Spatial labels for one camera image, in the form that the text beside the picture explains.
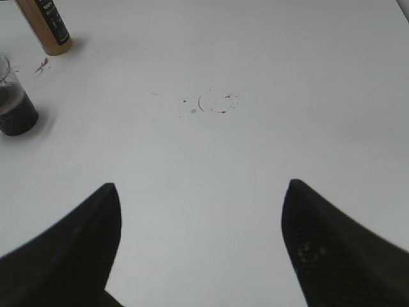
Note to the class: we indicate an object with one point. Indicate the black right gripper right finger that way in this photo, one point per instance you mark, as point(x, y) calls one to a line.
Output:
point(337, 261)

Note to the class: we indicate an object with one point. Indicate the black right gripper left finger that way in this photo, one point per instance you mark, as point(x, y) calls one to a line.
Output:
point(69, 263)

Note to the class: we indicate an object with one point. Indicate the transparent plastic cup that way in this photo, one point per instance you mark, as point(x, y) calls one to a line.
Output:
point(18, 114)

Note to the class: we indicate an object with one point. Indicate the orange juice bottle white cap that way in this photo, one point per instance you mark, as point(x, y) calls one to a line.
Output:
point(48, 26)

